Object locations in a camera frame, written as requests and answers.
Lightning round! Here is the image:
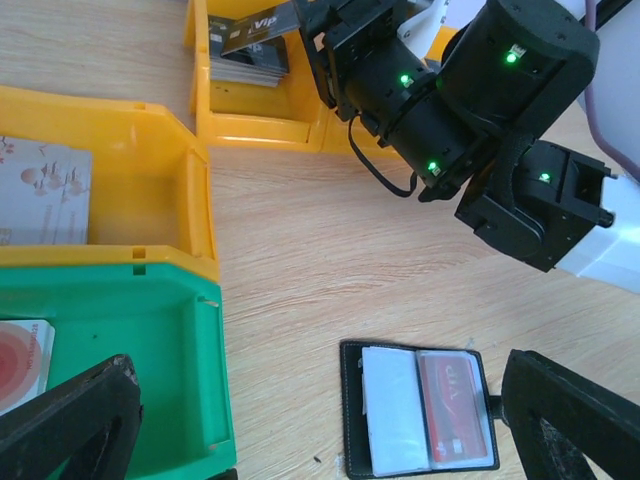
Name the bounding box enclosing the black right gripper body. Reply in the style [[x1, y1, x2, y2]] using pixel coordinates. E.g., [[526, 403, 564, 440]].
[[293, 1, 435, 123]]

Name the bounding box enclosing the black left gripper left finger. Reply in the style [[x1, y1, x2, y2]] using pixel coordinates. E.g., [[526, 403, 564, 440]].
[[1, 354, 143, 479]]

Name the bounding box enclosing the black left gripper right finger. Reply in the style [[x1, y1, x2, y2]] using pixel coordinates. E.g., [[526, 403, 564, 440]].
[[501, 350, 639, 479]]

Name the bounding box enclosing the black leather card holder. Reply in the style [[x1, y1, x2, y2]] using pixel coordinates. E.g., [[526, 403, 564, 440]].
[[339, 339, 500, 479]]

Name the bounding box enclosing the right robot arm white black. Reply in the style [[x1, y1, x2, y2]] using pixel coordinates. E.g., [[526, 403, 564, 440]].
[[293, 1, 639, 292]]

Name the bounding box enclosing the yellow bin with red cards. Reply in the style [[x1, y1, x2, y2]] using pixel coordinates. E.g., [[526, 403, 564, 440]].
[[321, 26, 457, 159]]

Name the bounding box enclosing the yellow bin with grey cards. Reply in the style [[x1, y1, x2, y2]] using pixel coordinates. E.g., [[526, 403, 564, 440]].
[[184, 0, 328, 152]]

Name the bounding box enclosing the white red-circle card stack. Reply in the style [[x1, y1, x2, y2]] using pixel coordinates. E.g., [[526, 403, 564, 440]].
[[0, 319, 55, 415]]

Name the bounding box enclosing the red VIP card in holder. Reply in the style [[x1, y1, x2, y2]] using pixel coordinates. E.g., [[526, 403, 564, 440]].
[[419, 352, 489, 467]]

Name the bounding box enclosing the grey VIP card stack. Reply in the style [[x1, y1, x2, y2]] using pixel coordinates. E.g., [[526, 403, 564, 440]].
[[208, 15, 289, 88]]

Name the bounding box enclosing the white floral card stack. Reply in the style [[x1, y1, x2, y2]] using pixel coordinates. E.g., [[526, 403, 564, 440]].
[[1, 136, 93, 246]]

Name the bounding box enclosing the green plastic bin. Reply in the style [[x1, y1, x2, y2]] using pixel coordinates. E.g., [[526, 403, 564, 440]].
[[1, 264, 237, 479]]

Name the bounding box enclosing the yellow bin near green bin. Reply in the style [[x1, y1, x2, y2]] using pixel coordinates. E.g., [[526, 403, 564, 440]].
[[1, 86, 220, 282]]

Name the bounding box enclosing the black frame post right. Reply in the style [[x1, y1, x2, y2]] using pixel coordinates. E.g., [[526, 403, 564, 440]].
[[570, 0, 639, 32]]

